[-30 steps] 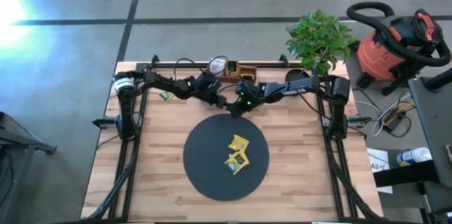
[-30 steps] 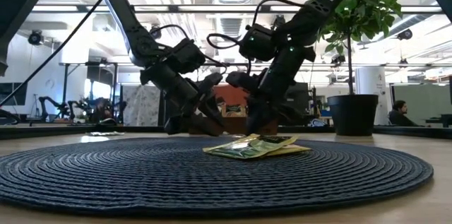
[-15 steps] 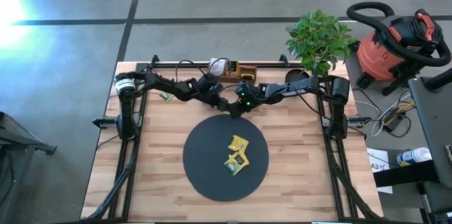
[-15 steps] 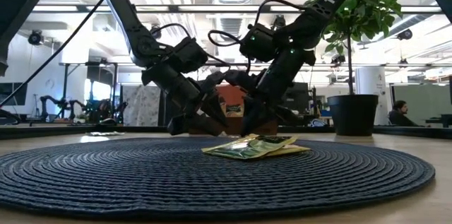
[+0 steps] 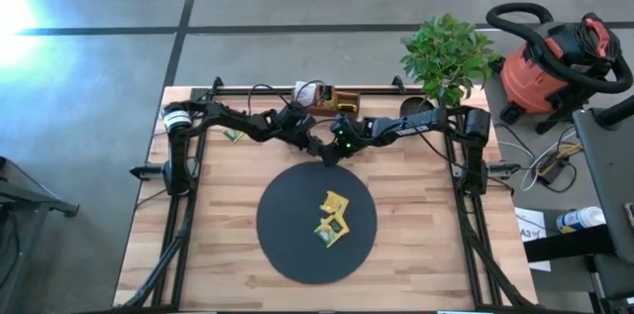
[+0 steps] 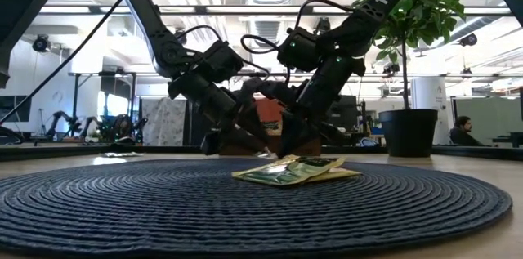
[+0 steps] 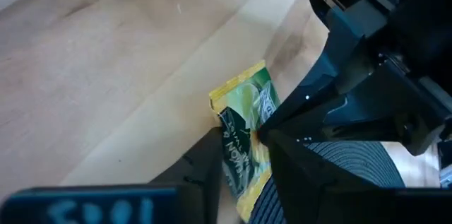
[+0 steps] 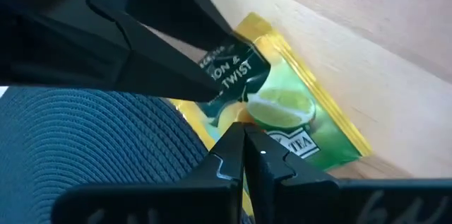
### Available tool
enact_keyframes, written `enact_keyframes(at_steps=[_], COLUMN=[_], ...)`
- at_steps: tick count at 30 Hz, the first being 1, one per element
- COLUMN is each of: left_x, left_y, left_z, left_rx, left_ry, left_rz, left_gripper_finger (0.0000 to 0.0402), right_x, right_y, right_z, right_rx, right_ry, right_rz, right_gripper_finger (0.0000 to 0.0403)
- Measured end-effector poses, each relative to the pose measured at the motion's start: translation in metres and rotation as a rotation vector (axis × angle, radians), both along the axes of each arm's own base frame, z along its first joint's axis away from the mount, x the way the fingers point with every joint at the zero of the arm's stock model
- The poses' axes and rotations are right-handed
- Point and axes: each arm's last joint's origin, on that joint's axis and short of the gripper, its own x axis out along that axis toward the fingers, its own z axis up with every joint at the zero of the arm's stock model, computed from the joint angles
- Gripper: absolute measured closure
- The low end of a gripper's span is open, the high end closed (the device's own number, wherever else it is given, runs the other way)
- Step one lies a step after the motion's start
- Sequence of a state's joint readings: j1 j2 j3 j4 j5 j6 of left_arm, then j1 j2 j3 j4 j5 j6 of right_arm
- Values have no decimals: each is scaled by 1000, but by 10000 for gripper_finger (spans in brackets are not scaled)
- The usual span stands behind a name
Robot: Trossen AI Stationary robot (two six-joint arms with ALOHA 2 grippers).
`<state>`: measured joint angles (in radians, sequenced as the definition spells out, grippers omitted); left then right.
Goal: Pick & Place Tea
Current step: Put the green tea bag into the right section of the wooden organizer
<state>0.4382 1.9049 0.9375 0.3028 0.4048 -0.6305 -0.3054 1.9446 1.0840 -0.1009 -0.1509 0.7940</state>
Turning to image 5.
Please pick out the dark grey cart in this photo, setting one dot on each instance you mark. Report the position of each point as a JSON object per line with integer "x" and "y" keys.
{"x": 609, "y": 170}

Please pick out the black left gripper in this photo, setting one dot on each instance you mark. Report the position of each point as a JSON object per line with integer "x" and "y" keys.
{"x": 294, "y": 128}

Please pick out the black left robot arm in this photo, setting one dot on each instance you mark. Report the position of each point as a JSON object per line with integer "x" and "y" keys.
{"x": 223, "y": 116}

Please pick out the white and blue spray bottle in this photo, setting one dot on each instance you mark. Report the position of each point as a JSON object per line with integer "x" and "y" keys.
{"x": 582, "y": 219}

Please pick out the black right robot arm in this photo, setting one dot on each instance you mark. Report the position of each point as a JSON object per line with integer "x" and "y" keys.
{"x": 421, "y": 123}

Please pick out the brown wooden compartment box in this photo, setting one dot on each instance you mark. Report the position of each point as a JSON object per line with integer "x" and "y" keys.
{"x": 349, "y": 95}

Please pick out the white paper sheet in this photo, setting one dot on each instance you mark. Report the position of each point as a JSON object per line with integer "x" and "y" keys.
{"x": 532, "y": 220}

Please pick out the black power brick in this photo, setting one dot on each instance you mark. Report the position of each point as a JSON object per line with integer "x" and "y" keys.
{"x": 551, "y": 171}

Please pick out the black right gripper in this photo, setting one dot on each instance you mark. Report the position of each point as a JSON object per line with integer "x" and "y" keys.
{"x": 354, "y": 133}

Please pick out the round dark woven placemat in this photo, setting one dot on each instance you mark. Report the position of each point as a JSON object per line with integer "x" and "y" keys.
{"x": 292, "y": 244}

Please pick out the tea packets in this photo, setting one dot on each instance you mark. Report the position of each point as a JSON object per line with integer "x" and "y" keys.
{"x": 334, "y": 226}

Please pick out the green plant in black pot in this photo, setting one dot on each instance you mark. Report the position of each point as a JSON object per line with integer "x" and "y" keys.
{"x": 446, "y": 56}

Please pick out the red shop vacuum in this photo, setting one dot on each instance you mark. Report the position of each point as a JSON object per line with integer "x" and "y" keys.
{"x": 530, "y": 81}

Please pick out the black metal stand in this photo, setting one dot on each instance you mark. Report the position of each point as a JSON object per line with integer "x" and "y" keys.
{"x": 30, "y": 200}

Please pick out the black metal rig frame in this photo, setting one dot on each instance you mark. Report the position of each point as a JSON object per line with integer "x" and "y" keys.
{"x": 386, "y": 91}

